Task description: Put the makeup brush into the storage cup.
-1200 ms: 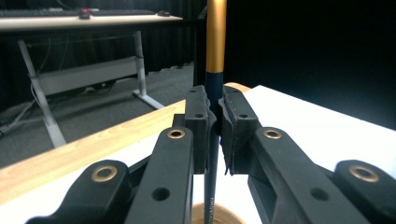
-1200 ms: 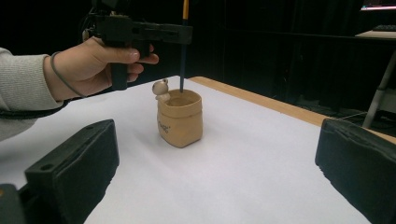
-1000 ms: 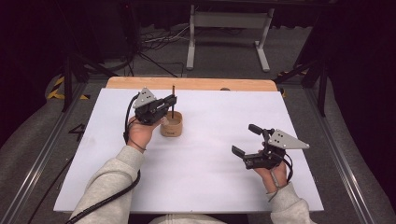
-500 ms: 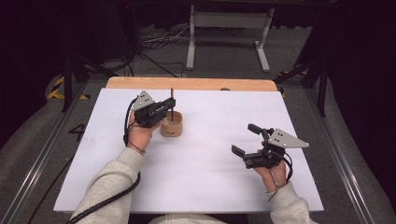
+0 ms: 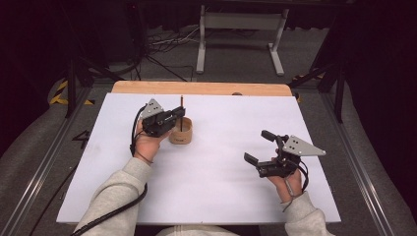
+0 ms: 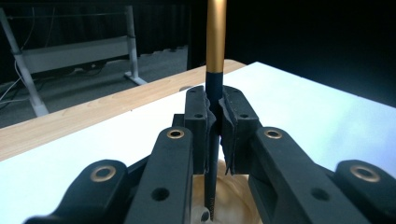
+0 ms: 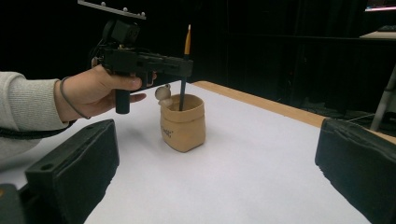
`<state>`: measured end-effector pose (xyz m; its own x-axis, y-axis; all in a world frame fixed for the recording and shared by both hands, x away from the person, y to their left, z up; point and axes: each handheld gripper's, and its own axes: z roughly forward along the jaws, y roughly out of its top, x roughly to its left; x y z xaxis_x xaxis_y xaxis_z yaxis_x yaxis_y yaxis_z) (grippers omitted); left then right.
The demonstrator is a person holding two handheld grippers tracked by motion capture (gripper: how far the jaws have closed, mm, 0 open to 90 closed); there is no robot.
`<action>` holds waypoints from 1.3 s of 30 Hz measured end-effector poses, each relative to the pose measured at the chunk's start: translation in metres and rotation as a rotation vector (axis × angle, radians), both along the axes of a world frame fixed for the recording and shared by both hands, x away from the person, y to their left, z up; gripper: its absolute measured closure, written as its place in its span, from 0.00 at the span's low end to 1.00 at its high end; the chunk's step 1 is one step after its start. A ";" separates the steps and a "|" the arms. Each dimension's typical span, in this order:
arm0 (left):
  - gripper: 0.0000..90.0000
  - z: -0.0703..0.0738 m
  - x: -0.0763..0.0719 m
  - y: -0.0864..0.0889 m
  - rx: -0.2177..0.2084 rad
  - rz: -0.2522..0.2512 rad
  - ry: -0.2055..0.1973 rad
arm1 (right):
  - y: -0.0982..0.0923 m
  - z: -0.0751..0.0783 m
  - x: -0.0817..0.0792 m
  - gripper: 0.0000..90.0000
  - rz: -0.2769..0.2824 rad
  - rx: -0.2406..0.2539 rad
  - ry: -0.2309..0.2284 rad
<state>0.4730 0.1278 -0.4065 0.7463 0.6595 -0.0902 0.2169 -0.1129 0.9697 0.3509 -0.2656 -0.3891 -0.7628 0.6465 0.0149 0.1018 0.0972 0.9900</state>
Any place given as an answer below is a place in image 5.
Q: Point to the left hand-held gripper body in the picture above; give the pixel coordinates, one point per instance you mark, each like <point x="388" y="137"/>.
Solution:
<point x="157" y="124"/>

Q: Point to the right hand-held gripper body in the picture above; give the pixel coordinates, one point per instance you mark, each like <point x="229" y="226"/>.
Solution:
<point x="282" y="164"/>

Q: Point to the thin brown brush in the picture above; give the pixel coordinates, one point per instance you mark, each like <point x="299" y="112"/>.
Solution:
<point x="181" y="101"/>

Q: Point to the round wooden pen holder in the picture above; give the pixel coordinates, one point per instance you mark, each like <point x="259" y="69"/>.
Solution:
<point x="183" y="136"/>

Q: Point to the person's left hand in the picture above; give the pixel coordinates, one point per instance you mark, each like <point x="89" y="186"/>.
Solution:
<point x="147" y="146"/>

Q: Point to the person's right hand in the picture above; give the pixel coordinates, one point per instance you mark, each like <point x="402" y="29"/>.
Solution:
<point x="290" y="187"/>

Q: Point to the white board sheet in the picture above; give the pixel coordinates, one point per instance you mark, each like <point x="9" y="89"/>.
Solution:
<point x="213" y="190"/>

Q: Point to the white metal stand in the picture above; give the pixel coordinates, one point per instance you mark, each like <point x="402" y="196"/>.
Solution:
<point x="200" y="49"/>

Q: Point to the black tripod stand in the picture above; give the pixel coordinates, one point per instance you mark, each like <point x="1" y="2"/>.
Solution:
<point x="339" y="95"/>
<point x="70" y="88"/>

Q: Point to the person's torso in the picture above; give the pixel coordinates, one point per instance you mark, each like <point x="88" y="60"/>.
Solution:
<point x="196" y="231"/>

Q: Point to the yellow black floor tape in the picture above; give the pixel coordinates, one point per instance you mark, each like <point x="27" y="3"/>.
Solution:
<point x="59" y="96"/>

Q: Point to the aluminium floor rail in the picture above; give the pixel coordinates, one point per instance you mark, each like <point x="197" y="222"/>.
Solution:
<point x="42" y="170"/>
<point x="357" y="164"/>

